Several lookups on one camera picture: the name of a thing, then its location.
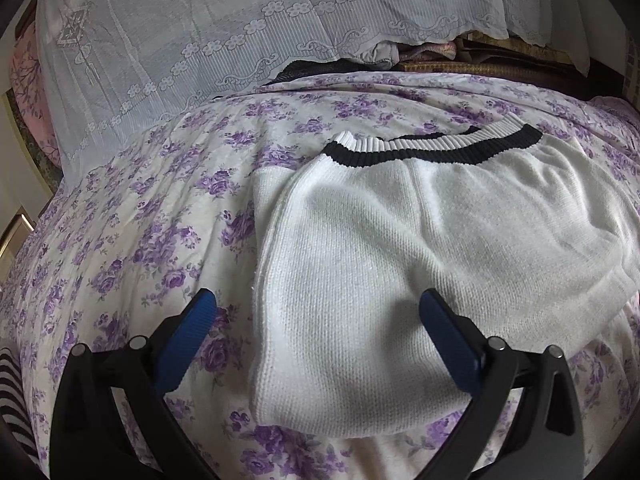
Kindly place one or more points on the white lace cloth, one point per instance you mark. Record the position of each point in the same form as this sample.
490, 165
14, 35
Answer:
200, 35

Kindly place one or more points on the dark cloth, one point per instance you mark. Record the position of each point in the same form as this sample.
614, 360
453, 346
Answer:
300, 67

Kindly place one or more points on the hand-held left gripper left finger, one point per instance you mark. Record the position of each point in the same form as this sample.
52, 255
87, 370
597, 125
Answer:
186, 342

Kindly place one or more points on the grey cloth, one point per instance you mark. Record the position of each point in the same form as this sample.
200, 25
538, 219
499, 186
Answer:
379, 53

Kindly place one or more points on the brown woven mat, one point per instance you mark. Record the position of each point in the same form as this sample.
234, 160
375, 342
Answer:
500, 66

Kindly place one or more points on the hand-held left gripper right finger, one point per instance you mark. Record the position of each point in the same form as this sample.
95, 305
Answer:
450, 345

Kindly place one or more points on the black and white striped cloth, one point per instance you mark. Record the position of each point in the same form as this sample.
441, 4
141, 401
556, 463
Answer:
12, 390

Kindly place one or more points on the pink floral pillow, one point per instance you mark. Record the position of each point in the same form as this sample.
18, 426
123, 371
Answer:
30, 95

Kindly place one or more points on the purple floral bedsheet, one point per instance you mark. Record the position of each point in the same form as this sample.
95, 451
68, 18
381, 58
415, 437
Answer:
150, 210

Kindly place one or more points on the pink folded cloth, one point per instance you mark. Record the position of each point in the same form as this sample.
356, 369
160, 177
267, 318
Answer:
435, 50

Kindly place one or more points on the white sweater with black stripes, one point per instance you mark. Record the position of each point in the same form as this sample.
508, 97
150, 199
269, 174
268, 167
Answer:
400, 260

